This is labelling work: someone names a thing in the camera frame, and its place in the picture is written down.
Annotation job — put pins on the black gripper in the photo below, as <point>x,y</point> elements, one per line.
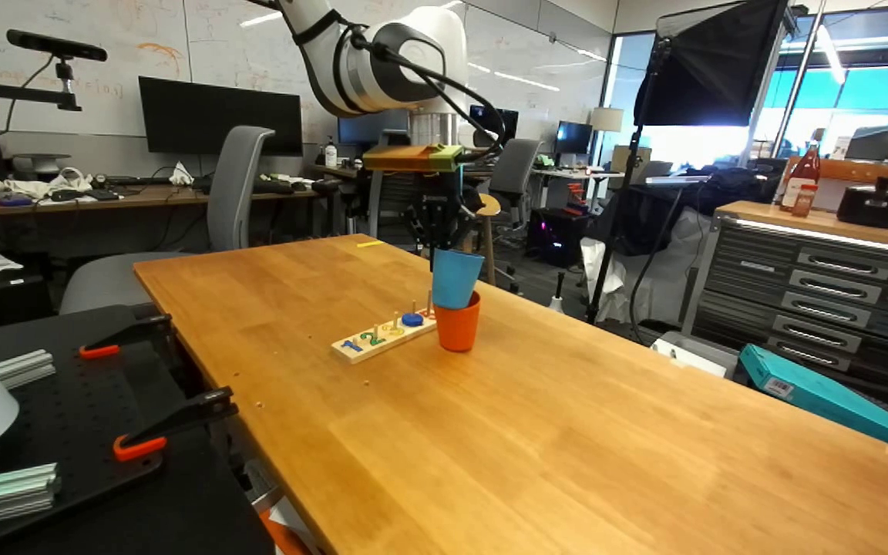
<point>443,220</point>

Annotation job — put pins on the wooden number puzzle board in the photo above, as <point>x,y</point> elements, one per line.
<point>381,338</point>

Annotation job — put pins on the black orange clamp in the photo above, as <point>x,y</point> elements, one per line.
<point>157,434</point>
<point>157,331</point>

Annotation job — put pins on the aluminium extrusion rail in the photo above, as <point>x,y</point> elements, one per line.
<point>26,490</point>

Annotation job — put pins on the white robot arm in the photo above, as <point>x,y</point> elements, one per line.
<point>412,62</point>

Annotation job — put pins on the black camera on boom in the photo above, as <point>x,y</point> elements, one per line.
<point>57,43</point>

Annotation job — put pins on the black softbox light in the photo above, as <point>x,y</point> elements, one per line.
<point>709,62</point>

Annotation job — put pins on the black computer monitor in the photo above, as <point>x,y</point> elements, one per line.
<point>195,118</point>

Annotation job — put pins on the grey drawer cabinet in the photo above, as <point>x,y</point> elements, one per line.
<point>810,287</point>

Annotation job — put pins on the orange plastic cup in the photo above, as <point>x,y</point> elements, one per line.
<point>458,327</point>

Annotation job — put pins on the black pot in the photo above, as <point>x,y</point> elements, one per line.
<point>866,203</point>

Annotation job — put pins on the blue plastic cup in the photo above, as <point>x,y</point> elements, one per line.
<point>454,278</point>

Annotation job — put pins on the red sauce bottle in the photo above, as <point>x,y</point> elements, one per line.
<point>802,179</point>

